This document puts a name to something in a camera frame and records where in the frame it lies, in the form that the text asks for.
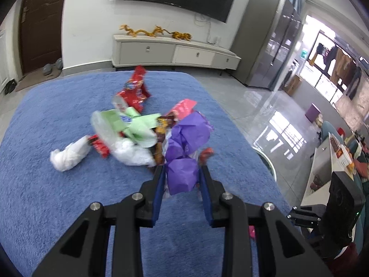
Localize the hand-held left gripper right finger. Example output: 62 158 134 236
199 164 335 277

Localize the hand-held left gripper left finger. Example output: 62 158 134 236
32 164 166 277

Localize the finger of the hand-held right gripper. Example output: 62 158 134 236
287 204 329 229

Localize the purple plastic wrapper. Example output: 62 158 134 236
165 111 213 196

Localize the white round trash bin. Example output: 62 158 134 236
253 147 278 182

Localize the light green wrapper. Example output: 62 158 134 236
99 107 165 148

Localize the red snack wrapper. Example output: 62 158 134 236
112 66 152 114

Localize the person's right forearm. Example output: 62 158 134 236
329 243 362 277

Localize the small red wrapper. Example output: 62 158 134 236
87 134 112 159
198 147 214 166

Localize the white side table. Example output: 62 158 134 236
301 135 353 235

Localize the brown snack wrapper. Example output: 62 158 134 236
149 115 177 168

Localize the clear plastic bag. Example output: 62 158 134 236
90 110 155 167

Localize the pink wrapper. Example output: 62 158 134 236
164 99 197 120

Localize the purple stool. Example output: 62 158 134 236
305 103 322 123

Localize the white crumpled tissue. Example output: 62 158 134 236
50 135 93 172

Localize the dark hanging garment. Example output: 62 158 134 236
345 66 363 101

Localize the cardboard box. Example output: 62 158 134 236
285 74 302 97

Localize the brown hanging shirt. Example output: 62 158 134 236
330 47 357 85

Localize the white television cabinet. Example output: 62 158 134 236
111 33 242 70

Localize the golden dragon ornament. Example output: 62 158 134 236
172 31 193 41
144 25 165 38
119 24 145 39

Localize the grey refrigerator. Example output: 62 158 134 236
230 0 304 92

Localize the brown doormat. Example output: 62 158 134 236
15 72 62 92

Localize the white shoe cabinet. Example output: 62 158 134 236
0 29 10 90

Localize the brown wooden door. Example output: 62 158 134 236
18 0 71 74

